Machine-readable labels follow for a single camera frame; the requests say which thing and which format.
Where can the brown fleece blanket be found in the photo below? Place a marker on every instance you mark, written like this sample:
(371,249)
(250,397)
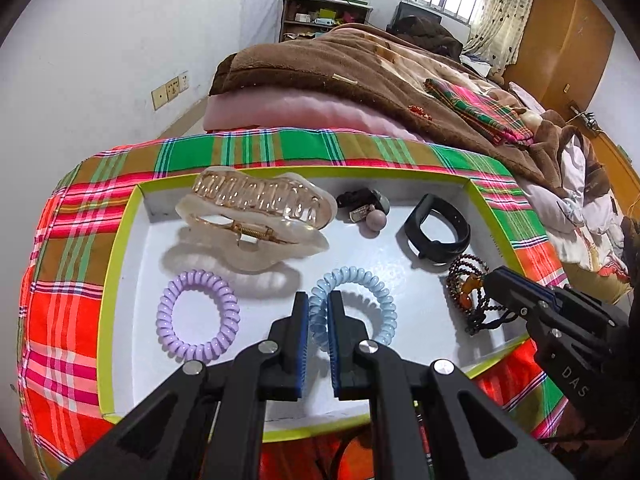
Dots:
(325,65)

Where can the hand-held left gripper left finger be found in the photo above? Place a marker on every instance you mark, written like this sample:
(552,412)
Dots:
(300,350)

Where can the pink mattress pad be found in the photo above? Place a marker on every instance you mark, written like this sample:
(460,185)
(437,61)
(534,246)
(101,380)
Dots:
(300,110)

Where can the folded plaid cloth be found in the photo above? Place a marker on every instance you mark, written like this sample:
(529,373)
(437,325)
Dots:
(480,110)

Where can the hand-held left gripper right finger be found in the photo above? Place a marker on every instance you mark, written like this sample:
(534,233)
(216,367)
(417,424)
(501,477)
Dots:
(334,350)

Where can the dotted curtain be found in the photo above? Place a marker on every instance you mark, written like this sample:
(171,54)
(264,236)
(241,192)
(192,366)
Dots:
(500,10)

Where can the yellow-green cardboard box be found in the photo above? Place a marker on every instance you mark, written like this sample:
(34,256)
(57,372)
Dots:
(350,260)

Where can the translucent beige hair claw clip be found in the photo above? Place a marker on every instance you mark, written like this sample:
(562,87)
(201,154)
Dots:
(250,220)

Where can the black jacket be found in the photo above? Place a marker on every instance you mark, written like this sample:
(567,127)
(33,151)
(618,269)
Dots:
(430,35)

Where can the black television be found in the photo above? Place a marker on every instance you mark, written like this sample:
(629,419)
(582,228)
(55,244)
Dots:
(405,10)

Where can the wooden wardrobe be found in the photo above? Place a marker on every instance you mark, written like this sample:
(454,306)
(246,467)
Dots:
(560,45)

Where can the wall socket panel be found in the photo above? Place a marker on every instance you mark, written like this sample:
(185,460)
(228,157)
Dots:
(170,91)

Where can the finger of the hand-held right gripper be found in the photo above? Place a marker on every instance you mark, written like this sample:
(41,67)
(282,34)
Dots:
(580,302)
(515,297)

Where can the white quilt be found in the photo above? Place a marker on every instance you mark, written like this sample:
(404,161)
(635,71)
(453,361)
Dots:
(575,210)

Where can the storage shelf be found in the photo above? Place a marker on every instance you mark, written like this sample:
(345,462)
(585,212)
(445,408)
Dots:
(300,15)

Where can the black smart band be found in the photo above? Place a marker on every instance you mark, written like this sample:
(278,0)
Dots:
(440,247)

